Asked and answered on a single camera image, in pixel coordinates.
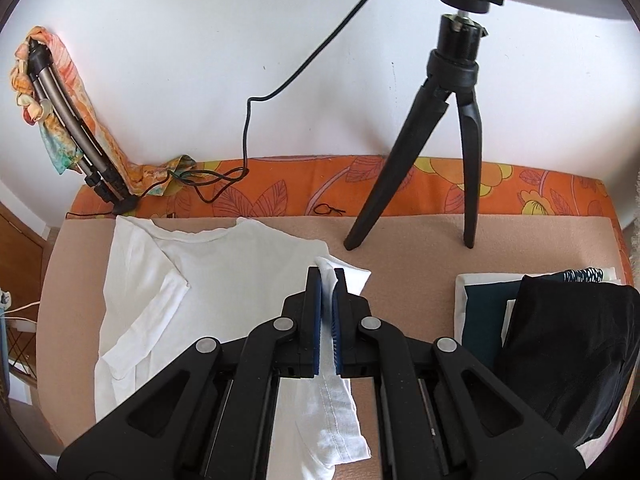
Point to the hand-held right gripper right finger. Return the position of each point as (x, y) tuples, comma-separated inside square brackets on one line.
[(339, 320)]

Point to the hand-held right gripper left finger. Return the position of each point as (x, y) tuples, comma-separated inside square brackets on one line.
[(315, 320)]

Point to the white t-shirt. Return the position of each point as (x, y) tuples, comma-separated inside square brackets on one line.
[(225, 270)]

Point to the peach blanket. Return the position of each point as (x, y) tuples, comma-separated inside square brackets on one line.
[(410, 270)]

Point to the folded dark teal garment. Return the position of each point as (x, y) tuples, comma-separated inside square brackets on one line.
[(482, 315)]

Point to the folded black garment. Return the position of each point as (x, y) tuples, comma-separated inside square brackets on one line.
[(565, 350)]

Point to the black white patterned cloth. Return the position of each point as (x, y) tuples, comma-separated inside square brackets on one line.
[(585, 275)]

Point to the black mini tripod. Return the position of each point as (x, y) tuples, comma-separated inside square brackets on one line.
[(462, 80)]

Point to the wooden door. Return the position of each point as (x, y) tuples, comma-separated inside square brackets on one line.
[(20, 260)]

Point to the colourful orange scarf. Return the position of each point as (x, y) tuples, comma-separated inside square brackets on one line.
[(85, 90)]

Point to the folded metal light stand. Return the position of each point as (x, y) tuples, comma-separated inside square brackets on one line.
[(60, 110)]

